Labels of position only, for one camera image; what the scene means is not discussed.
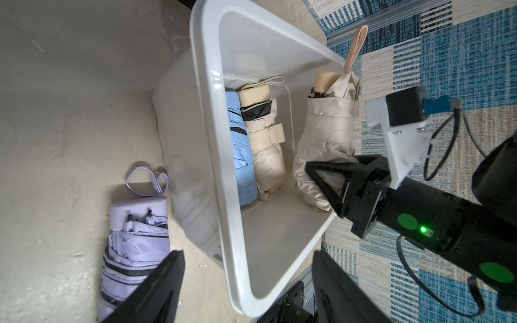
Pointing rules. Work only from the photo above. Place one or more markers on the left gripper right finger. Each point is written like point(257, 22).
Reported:
point(338, 298)

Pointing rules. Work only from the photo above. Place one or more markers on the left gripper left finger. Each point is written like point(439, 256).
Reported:
point(157, 298)

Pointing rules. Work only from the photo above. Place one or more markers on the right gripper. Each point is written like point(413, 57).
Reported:
point(366, 178)

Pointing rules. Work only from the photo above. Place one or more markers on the beige umbrella wooden handle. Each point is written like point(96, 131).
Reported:
point(328, 133)

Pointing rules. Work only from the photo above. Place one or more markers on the white plastic storage box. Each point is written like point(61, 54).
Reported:
point(259, 246)

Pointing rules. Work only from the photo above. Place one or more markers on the beige umbrella black tip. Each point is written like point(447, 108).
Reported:
point(259, 111)

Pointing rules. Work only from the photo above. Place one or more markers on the light blue umbrella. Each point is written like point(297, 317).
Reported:
point(242, 153)

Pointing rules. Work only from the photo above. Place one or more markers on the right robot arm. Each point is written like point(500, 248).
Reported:
point(479, 238)

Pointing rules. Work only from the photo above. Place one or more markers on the purple folded umbrella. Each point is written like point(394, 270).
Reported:
point(138, 242)

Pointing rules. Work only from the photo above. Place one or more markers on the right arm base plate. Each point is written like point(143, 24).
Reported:
point(290, 308)

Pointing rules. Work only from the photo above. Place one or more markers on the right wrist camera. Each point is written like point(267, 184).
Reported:
point(403, 116)

